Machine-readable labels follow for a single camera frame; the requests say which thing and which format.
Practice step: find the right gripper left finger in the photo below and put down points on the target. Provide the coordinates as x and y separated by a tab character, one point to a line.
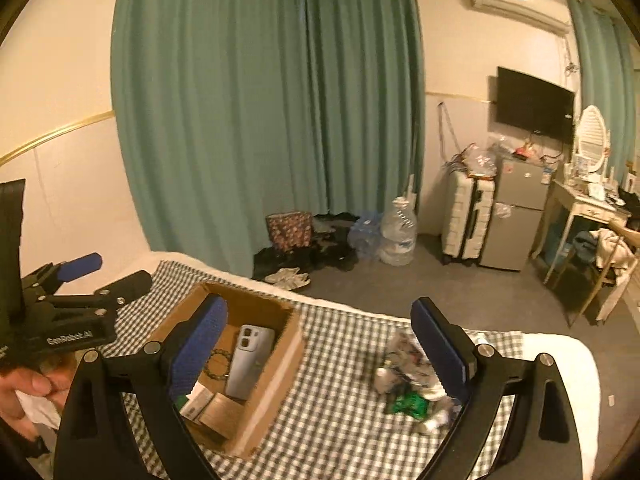
95	440

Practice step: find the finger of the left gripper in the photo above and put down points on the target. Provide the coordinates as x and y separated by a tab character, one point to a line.
110	297
68	271

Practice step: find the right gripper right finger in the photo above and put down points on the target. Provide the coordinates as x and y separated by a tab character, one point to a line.
541	438

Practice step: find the green snack packet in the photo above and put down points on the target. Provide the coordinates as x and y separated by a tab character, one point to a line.
409	403

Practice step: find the white bed mattress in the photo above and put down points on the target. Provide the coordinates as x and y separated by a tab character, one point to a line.
314	413

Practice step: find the white green small box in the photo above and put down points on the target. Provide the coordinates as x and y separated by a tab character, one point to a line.
196	402

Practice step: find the brown flat box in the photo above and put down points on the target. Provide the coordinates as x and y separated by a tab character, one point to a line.
222	416

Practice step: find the cardboard box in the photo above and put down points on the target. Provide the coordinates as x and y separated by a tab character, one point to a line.
278	374

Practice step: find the light blue smartphone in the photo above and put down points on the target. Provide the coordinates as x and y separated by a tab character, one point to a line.
252	351

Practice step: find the patterned brown bag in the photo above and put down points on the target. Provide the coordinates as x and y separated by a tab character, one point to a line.
289	230

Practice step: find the wooden chair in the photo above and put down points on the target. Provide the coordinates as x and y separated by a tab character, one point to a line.
615	258

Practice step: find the large green curtain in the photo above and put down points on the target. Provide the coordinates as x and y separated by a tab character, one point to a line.
231	110

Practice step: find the pack of water bottles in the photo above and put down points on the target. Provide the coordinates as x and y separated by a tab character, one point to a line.
364	237

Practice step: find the white dressing table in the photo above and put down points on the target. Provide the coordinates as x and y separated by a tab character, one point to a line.
563	199

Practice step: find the white suitcase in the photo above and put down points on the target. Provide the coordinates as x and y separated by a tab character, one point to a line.
467	214

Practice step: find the large clear water jug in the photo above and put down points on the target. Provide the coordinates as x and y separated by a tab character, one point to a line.
398	233

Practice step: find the silver mini fridge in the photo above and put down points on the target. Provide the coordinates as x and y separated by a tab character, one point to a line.
520	195

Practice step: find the oval white vanity mirror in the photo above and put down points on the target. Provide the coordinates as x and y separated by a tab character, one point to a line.
592	140

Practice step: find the right green curtain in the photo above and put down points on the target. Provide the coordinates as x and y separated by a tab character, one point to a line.
607	77

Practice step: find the white air conditioner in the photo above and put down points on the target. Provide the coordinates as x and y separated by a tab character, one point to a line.
550	15

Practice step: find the black wall television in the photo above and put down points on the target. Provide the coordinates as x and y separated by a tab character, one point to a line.
534	105

